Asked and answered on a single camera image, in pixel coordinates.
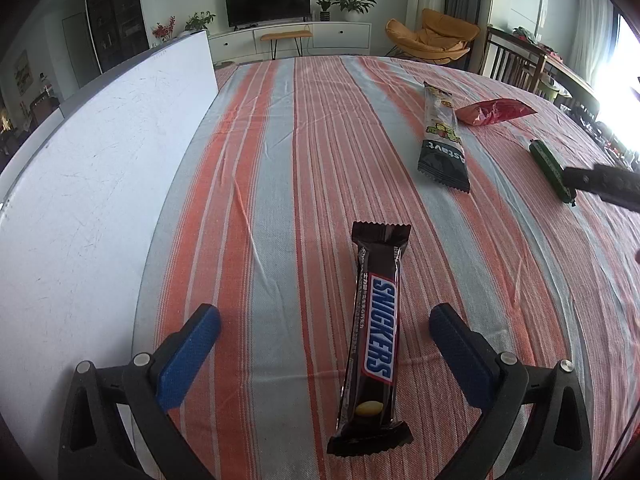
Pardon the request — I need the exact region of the Snickers chocolate bar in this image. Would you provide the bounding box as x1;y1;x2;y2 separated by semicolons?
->
326;221;413;457

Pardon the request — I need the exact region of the green tube snack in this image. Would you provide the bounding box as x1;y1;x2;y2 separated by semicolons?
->
529;139;576;207

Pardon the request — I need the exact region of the wooden side table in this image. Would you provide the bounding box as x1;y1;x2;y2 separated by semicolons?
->
544;54;600;119

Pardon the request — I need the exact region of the red snack packet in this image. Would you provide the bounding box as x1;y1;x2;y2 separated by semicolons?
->
456;98;536;127

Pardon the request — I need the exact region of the dark wooden dining chair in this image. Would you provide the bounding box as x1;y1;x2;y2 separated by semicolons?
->
478;26;548;93

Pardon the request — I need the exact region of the yellow black long snack pack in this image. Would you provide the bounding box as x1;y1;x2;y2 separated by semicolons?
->
418;81;471;193

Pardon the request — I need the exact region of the white board panel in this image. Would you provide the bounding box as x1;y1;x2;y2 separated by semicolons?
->
1;33;218;478

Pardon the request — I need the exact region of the striped red grey tablecloth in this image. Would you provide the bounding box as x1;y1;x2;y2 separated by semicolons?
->
134;56;639;479

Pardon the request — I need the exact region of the orange lounge chair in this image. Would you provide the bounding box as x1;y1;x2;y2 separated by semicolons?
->
385;9;480;65

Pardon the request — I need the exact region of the large potted green plant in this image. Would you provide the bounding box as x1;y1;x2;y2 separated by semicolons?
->
333;0;376;22

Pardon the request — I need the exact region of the white tv cabinet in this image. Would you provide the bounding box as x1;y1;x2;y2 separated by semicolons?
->
208;22;371;64

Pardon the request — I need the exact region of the small potted plant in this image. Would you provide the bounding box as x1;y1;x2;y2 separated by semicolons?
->
317;0;333;22

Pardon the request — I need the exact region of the red flower vase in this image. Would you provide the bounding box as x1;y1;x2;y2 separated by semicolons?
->
152;15;176;44

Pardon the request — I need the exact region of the wooden bench stool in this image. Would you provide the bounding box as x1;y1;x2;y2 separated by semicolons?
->
260;29;314;60

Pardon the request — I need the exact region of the green plant white pot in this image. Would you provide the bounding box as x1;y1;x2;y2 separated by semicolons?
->
180;10;216;37

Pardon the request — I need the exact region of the black flat television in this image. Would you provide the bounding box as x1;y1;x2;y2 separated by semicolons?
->
226;0;311;28

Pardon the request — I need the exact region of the black display cabinet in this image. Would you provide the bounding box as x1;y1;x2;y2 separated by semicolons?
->
85;0;149;73

